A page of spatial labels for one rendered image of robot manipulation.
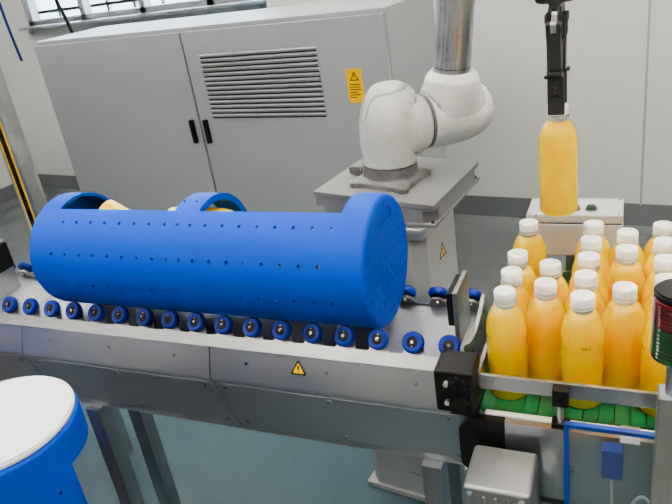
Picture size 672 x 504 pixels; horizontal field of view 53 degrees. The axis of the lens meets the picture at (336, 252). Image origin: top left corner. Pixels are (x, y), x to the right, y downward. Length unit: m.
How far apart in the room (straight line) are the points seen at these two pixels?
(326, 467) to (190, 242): 1.31
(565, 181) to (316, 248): 0.50
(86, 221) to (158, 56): 1.96
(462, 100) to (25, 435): 1.32
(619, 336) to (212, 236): 0.82
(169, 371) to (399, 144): 0.83
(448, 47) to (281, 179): 1.60
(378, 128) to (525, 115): 2.31
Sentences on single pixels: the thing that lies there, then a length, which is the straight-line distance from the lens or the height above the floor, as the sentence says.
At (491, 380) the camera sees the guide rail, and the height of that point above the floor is 0.97.
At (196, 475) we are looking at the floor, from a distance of 2.69.
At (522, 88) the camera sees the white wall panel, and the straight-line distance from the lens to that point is 4.03.
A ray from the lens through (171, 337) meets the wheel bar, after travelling 1.66.
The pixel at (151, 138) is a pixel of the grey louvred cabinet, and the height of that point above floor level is 0.91.
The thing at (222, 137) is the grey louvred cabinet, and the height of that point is 0.92.
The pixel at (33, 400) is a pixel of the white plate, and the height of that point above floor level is 1.04.
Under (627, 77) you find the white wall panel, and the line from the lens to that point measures 3.92.
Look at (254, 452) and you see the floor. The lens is 2.71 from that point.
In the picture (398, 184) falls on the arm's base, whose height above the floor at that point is 1.09.
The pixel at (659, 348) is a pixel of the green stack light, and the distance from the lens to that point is 0.97.
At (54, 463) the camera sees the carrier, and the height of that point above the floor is 0.99.
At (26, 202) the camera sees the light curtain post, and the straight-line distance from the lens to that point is 2.43.
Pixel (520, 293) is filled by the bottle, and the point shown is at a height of 1.08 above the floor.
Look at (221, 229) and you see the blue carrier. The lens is 1.45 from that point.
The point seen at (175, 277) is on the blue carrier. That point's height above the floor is 1.10.
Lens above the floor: 1.71
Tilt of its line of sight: 25 degrees down
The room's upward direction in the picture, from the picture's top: 9 degrees counter-clockwise
